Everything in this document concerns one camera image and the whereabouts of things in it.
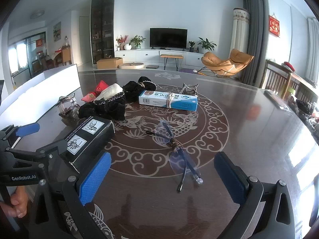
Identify white sheer curtain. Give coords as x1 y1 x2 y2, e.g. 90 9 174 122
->
305 17 319 85

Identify wooden bench with metal legs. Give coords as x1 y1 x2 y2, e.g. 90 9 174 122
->
160 54 184 71

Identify dark patterned desktop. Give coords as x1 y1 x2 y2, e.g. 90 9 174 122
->
0 69 319 239

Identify clear glasses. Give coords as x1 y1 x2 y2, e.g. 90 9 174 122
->
146 120 204 193

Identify white storage box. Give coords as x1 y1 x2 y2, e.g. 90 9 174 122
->
0 64 80 130

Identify dark display cabinet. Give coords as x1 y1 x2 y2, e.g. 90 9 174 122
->
90 0 115 65

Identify cardboard box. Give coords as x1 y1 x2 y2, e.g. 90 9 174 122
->
96 57 123 70

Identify black knitted cloth bundle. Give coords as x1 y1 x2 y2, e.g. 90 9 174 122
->
78 92 126 121
122 76 157 102

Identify large leafy potted plant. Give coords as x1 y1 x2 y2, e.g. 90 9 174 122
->
198 37 217 54

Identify blue and white medicine box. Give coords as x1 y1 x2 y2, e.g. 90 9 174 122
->
138 90 198 112

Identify person's left hand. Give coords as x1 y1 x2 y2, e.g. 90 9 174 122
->
0 187 28 217

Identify small wooden cabinet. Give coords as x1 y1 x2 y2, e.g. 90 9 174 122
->
61 45 73 65

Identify red flower arrangement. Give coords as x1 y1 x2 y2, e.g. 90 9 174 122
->
116 35 129 51

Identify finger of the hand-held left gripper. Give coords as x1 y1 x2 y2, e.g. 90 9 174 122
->
5 139 69 171
0 122 40 152

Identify brown rubber band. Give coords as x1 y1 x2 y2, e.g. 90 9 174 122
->
169 139 182 155
166 92 175 109

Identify round beige floor mat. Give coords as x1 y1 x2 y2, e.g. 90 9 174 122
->
118 62 145 70

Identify white knitted cloth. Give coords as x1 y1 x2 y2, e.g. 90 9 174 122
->
95 83 124 101

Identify black television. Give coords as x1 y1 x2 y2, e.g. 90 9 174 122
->
150 27 188 49

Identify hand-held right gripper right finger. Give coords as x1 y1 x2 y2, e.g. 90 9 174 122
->
214 151 297 239

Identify orange lounge chair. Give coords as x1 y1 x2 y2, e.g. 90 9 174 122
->
198 49 255 79

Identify green potted plant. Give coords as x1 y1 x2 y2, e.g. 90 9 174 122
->
129 35 146 49

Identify black rectangular box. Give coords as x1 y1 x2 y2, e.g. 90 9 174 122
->
60 116 116 174

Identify wooden chair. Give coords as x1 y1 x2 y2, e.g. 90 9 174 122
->
260 60 293 100

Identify red wall hanging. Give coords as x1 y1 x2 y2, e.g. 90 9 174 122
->
269 12 281 38

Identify grey curtain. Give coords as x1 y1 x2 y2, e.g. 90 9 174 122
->
242 0 271 86

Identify white covered air conditioner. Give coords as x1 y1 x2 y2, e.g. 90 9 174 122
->
230 7 250 55

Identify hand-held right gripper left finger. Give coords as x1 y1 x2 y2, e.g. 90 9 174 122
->
29 151 112 239

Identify red envelope bundle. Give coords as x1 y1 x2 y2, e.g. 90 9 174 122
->
82 80 109 103

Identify framed wall painting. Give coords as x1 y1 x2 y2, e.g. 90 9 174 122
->
53 22 62 42

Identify white low cabinet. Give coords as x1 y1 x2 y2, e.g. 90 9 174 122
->
115 49 207 66

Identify clear hair clip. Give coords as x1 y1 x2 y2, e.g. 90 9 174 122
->
58 93 80 117

